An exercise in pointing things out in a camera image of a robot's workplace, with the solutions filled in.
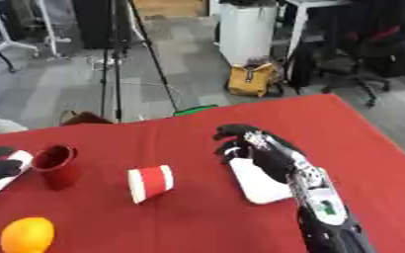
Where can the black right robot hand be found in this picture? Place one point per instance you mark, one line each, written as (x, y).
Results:
(272, 161)

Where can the white rectangular box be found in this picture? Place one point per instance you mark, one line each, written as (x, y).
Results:
(260, 184)

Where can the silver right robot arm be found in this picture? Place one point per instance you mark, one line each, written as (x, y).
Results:
(326, 210)

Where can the yellow bag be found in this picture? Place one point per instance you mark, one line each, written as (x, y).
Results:
(249, 80)

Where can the green flat object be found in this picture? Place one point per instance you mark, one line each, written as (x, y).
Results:
(195, 110)

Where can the red and white paper cup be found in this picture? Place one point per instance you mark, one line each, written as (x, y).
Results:
(151, 182)

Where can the white table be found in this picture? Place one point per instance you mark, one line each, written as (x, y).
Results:
(304, 23)

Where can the black office chair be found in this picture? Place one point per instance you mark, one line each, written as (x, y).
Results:
(379, 56)

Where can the black tripod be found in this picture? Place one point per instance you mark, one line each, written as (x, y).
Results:
(117, 59)

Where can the brown bag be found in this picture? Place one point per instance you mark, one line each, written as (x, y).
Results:
(85, 118)

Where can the red plastic cup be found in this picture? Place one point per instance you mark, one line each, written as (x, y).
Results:
(57, 171)

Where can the black tall case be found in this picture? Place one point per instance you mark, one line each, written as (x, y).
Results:
(96, 23)

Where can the orange toy fruit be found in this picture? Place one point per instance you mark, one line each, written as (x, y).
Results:
(27, 235)

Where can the white rolling stand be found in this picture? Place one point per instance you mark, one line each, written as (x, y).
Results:
(16, 39)

